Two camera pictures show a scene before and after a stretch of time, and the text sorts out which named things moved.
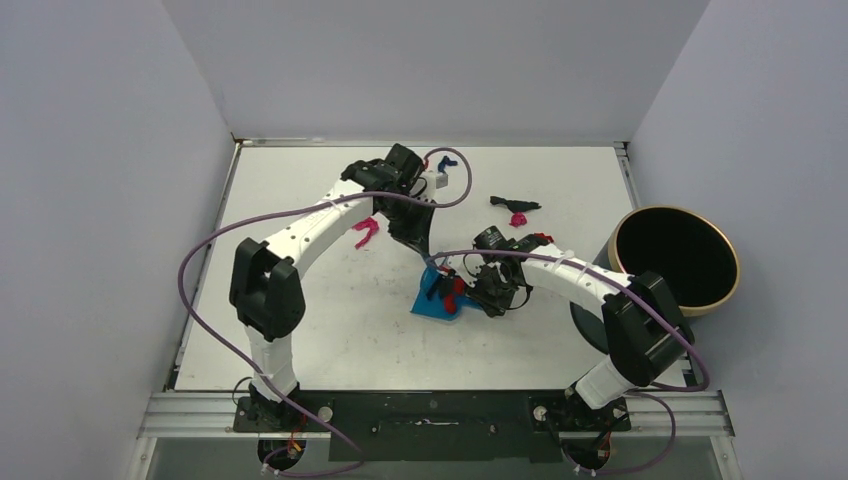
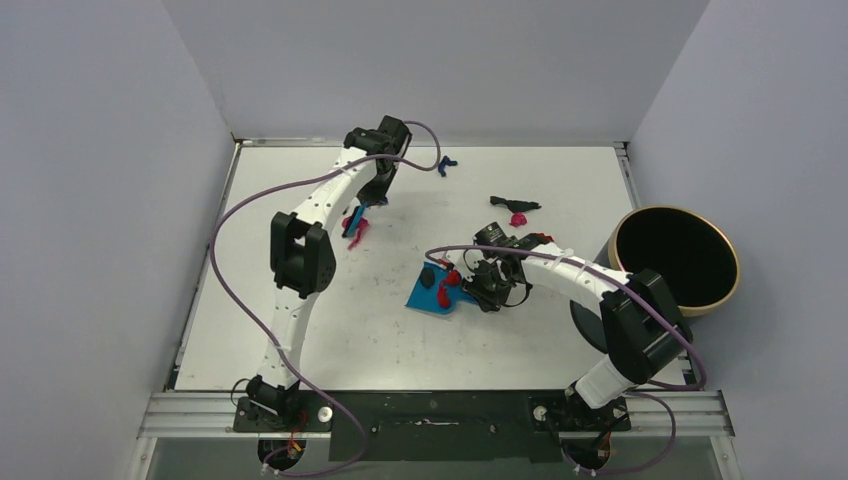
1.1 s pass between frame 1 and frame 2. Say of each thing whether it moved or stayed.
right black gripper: stayed
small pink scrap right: stayed
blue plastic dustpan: moved
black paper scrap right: stayed
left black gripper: moved
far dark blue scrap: stayed
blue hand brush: moved
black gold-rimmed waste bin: stayed
